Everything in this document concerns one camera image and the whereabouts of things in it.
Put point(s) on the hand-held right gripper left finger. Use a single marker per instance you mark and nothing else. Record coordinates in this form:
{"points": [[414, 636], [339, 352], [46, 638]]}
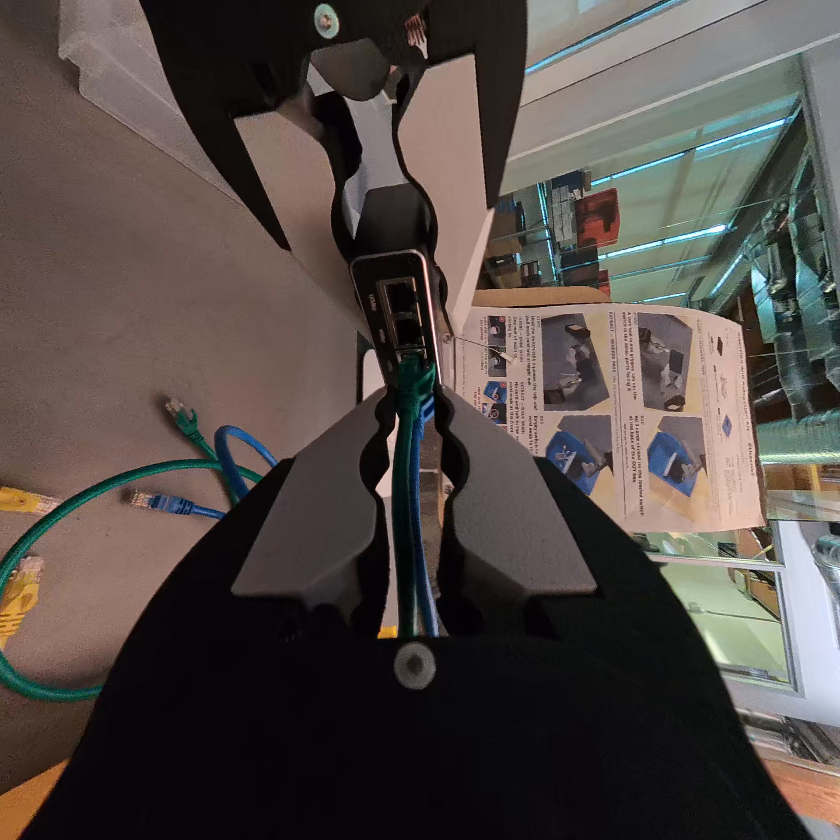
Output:
{"points": [[308, 525]]}

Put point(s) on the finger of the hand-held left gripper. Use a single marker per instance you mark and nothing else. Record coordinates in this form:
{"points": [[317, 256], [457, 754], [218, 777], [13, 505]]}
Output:
{"points": [[282, 157], [453, 131]]}

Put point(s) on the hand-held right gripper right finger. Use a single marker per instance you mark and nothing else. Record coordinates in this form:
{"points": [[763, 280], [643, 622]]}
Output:
{"points": [[518, 525]]}

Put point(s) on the clear plastic bin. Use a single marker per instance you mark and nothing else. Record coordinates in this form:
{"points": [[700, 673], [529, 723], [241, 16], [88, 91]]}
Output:
{"points": [[105, 79]]}

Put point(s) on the black ethernet switch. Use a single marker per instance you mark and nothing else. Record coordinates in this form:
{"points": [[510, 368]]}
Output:
{"points": [[384, 341]]}

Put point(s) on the printed instruction sheet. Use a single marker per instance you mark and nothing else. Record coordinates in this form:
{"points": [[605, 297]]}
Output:
{"points": [[590, 420]]}

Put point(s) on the tan backing board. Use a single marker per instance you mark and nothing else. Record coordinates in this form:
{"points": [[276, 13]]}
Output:
{"points": [[544, 295]]}

